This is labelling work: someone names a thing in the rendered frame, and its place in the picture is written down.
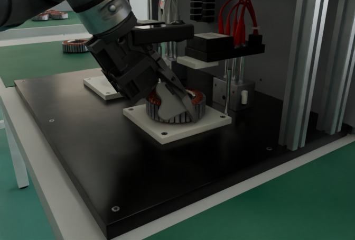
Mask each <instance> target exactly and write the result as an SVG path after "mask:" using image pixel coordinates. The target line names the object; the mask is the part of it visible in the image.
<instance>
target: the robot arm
mask: <svg viewBox="0 0 355 240"><path fill-rule="evenodd" d="M63 1H65V0H0V32H1V31H6V30H8V29H11V28H15V27H18V26H20V25H22V24H23V23H24V22H25V21H27V20H29V19H31V18H33V17H35V16H37V15H39V14H41V13H43V12H45V11H47V10H48V9H50V8H52V7H54V6H56V5H58V4H60V3H62V2H63ZM66 1H67V2H68V4H69V5H70V7H71V8H72V9H73V11H74V12H75V14H76V15H77V17H78V18H79V20H80V21H81V23H82V24H83V25H84V27H85V28H86V29H87V31H88V32H89V34H92V37H91V38H89V39H88V40H87V41H85V42H84V45H85V46H86V47H87V49H88V50H89V51H90V53H91V54H92V56H93V57H94V58H95V60H96V61H97V62H98V64H99V65H100V67H101V68H102V69H101V71H102V72H103V74H104V75H105V77H106V78H107V79H108V81H109V82H110V84H111V85H112V86H113V88H114V89H115V90H116V92H117V93H118V92H119V93H120V94H121V95H122V96H123V97H125V98H126V99H128V100H129V99H130V100H131V101H132V102H133V103H134V104H136V103H137V102H138V101H139V100H141V99H142V98H145V97H146V96H147V95H148V94H150V93H151V92H152V91H154V90H155V89H156V93H157V95H158V96H159V98H160V99H161V101H162V102H161V105H160V108H159V110H158V116H159V118H160V119H161V120H163V121H168V120H169V119H171V118H174V117H176V116H178V115H180V114H182V113H184V112H186V113H187V115H188V116H189V117H190V118H191V119H192V120H193V122H194V123H196V122H197V121H198V118H197V113H196V110H195V107H194V105H193V103H192V101H191V99H190V97H189V95H188V93H187V92H186V90H185V88H184V87H183V85H182V84H181V82H180V81H179V79H178V78H177V76H176V75H175V74H174V72H173V71H172V70H171V69H170V68H169V67H168V66H167V65H166V63H165V61H164V60H163V58H162V57H161V56H160V54H159V53H158V52H157V51H156V50H154V49H153V45H152V44H154V43H163V42H171V41H174V42H182V41H184V40H188V39H193V38H194V25H193V24H186V23H185V22H183V21H179V20H177V21H173V22H172V23H170V24H158V25H147V26H136V27H134V26H135V24H136V23H137V18H136V16H135V15H134V13H133V11H132V7H131V6H130V4H129V2H128V0H66ZM158 78H160V79H162V80H163V82H161V83H159V84H158V82H159V81H158Z"/></svg>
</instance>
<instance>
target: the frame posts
mask: <svg viewBox="0 0 355 240"><path fill-rule="evenodd" d="M128 2H129V4H130V0H128ZM159 2H160V0H147V20H156V21H158V5H159ZM327 6H328V0H297V1H296V9H295V17H294V25H293V34H292V41H291V49H290V54H289V62H288V71H287V78H286V86H285V95H284V102H283V110H282V119H281V126H280V132H279V139H278V143H279V144H280V145H282V146H284V145H287V148H288V149H290V150H291V151H294V150H297V147H304V145H305V139H306V132H307V126H308V122H309V115H310V109H311V103H312V97H313V90H314V84H315V77H316V71H317V65H318V61H319V55H320V48H321V42H322V36H323V30H324V23H325V17H326V10H327ZM354 62H355V0H339V1H338V6H337V13H336V16H335V23H334V28H333V34H332V40H331V46H330V52H329V58H328V64H327V68H326V73H325V80H324V85H323V91H322V97H321V103H320V109H319V115H318V118H317V125H316V129H317V130H319V131H322V130H325V133H327V134H330V135H332V134H334V133H335V132H339V131H341V126H342V121H343V116H344V111H345V106H346V102H347V97H348V92H349V87H350V82H351V77H352V73H353V67H354Z"/></svg>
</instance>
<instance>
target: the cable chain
mask: <svg viewBox="0 0 355 240"><path fill-rule="evenodd" d="M191 1H202V2H191V3H190V7H193V8H192V9H190V13H191V14H197V15H190V20H193V22H203V23H204V24H217V23H218V21H214V17H212V16H211V15H214V10H207V9H214V8H215V4H213V3H209V2H215V0H191ZM203 2H205V3H204V4H203ZM198 7H201V8H198ZM203 9H206V10H203ZM199 14H201V15H199ZM203 16H204V17H203Z"/></svg>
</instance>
